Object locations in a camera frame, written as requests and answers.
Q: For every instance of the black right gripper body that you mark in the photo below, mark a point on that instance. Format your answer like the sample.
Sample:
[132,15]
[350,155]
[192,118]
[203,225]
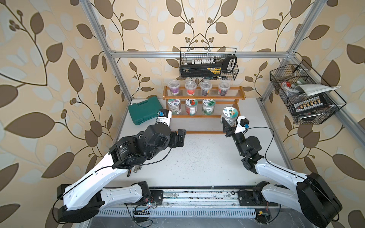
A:
[232,133]

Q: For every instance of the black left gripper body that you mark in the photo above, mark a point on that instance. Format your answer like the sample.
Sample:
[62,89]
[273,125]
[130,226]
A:
[173,142]

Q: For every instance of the lidded seed jar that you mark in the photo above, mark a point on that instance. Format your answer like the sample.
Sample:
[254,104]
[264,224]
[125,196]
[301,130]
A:
[230,115]

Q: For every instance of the green lid seed jar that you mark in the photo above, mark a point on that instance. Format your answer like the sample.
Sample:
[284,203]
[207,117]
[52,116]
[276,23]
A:
[208,106]

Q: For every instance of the flower lid seed jar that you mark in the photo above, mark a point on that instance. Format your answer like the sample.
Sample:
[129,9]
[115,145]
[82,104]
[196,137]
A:
[174,106]

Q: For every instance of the tomato lid seed jar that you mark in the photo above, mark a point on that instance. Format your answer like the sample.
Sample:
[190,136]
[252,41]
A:
[191,106]

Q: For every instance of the small clear seed cup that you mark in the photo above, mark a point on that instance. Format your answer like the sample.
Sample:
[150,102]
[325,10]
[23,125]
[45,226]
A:
[205,87]

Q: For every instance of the purple label seed cup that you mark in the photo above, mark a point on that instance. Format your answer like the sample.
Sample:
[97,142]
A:
[174,87]

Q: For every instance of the red label seed cup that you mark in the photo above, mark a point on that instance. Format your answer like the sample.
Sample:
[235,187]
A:
[190,87]

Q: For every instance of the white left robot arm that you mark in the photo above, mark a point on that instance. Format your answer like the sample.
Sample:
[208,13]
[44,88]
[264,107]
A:
[84,199]

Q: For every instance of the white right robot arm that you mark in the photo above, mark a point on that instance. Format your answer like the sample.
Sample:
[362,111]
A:
[307,194]

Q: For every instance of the wooden three-tier shelf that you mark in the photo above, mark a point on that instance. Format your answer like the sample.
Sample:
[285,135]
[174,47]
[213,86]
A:
[201,114]

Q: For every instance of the green plastic tool case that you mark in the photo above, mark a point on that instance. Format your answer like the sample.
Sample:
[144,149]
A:
[145,110]

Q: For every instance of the metal tee pipe fitting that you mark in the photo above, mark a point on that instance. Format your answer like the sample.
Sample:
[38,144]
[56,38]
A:
[137,168]

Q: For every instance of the white paper bag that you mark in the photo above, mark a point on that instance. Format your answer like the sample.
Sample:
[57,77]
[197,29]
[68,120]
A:
[314,89]

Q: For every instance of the box of small bottles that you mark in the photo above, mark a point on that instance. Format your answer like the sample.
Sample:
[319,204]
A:
[310,105]

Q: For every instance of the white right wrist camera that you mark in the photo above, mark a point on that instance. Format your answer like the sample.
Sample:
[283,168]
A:
[242,125]

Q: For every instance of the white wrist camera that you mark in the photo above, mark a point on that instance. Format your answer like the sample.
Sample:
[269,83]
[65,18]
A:
[242,125]
[164,116]

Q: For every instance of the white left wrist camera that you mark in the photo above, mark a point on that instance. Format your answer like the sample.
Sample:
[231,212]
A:
[164,116]

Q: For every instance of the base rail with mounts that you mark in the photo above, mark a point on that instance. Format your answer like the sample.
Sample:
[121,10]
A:
[200,202]

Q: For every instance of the black saw handle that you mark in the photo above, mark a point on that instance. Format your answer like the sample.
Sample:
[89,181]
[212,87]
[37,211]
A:
[229,64]

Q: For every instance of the black wire basket back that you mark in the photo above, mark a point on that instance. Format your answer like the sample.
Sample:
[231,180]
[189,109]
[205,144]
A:
[212,63]

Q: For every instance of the black wire basket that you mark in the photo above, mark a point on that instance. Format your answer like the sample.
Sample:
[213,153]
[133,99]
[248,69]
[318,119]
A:
[212,63]
[287,77]

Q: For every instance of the black wire basket right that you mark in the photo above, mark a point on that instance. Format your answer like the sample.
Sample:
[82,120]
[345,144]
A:
[287,77]

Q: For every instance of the aluminium frame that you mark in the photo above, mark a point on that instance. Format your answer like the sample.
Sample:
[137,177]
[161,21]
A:
[347,121]

